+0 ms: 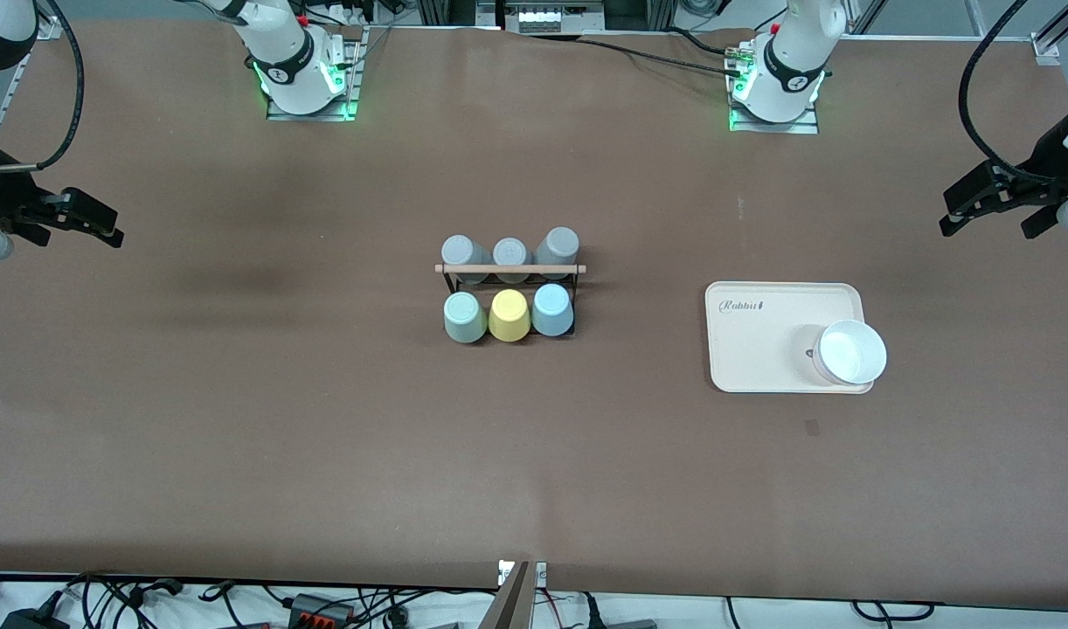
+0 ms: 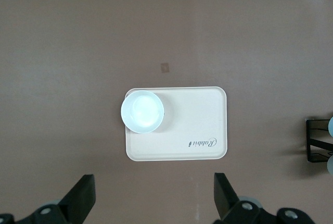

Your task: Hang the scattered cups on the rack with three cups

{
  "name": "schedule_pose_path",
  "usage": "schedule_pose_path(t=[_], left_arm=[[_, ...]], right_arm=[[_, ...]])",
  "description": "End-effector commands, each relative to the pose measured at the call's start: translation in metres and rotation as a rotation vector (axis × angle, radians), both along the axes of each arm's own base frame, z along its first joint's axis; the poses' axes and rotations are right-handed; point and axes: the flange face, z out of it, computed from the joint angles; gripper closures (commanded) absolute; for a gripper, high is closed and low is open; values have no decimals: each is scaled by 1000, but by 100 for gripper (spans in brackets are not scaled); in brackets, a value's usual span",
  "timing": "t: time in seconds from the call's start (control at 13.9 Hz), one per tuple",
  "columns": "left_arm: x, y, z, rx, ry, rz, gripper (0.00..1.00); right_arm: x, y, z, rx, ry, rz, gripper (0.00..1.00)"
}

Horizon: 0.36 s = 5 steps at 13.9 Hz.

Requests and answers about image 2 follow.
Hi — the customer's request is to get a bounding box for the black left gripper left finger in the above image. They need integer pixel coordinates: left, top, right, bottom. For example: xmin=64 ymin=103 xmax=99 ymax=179
xmin=24 ymin=173 xmax=96 ymax=224

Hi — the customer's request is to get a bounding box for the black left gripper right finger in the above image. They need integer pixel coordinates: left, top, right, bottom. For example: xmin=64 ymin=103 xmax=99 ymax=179
xmin=213 ymin=172 xmax=274 ymax=224

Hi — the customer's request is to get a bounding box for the beige rabbit tray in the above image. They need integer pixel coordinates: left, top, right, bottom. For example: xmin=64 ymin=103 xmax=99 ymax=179
xmin=124 ymin=86 xmax=228 ymax=162

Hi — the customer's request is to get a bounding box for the white bowl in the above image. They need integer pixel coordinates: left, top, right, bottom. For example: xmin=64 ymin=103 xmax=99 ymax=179
xmin=120 ymin=90 xmax=165 ymax=134

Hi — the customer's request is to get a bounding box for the black wire cup rack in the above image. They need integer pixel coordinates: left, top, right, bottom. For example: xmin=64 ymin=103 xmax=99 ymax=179
xmin=305 ymin=116 xmax=333 ymax=163

